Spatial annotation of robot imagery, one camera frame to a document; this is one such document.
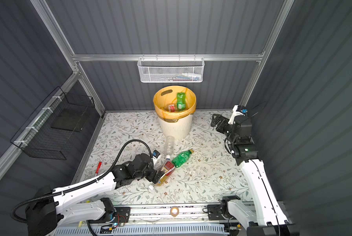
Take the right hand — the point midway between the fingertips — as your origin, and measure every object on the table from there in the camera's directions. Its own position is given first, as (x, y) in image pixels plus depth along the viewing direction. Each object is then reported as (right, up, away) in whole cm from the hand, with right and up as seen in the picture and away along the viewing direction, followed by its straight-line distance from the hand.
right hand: (222, 119), depth 71 cm
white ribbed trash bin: (-21, -6, +22) cm, 31 cm away
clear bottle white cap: (-28, -18, +28) cm, 43 cm away
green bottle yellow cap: (-19, +13, +25) cm, 34 cm away
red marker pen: (-72, -29, +20) cm, 80 cm away
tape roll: (-25, -47, +4) cm, 54 cm away
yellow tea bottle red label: (-28, -28, +13) cm, 41 cm away
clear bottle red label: (-26, +9, +28) cm, 39 cm away
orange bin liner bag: (-29, +17, +27) cm, 43 cm away
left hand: (-32, -27, +9) cm, 43 cm away
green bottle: (-20, -24, +20) cm, 37 cm away
